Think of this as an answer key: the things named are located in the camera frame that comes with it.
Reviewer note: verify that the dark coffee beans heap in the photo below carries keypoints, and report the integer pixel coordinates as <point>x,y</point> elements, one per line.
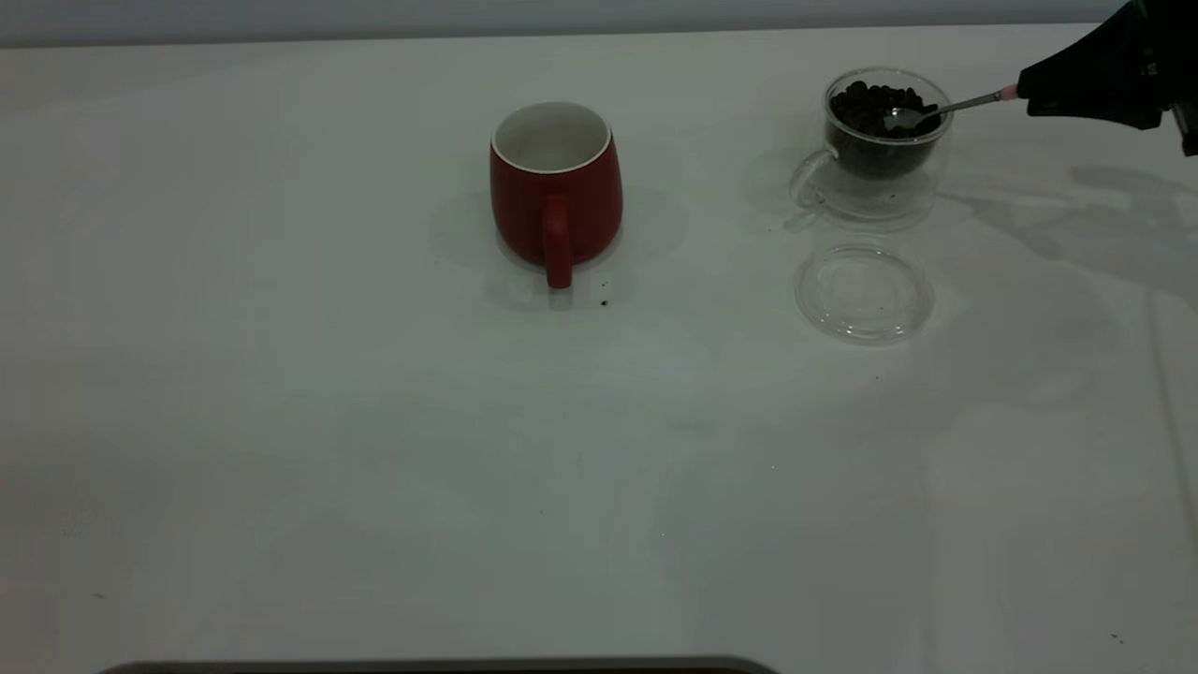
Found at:
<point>866,150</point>

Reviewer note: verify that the clear round glass lid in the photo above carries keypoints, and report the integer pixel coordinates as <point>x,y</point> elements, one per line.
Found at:
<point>866,300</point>

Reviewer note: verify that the red ceramic mug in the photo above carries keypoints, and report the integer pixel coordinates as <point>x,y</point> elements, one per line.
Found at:
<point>580,201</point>

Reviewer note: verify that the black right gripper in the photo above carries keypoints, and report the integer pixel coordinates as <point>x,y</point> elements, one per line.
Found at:
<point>1170,47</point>

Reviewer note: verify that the clear glass cup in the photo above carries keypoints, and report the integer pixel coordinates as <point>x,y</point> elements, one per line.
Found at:
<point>875,201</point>

